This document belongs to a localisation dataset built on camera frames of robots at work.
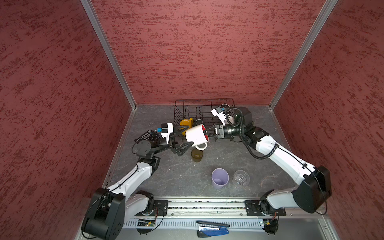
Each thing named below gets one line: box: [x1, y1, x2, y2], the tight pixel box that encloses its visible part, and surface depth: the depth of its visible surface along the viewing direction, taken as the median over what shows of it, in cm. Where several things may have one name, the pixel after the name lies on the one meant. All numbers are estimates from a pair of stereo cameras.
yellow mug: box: [179, 118, 194, 130], surface depth 98 cm
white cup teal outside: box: [195, 118, 203, 125], surface depth 96 cm
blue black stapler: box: [196, 220, 230, 238], surface depth 68 cm
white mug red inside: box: [185, 124, 210, 151], surface depth 64 cm
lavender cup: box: [211, 168, 230, 190], surface depth 76 cm
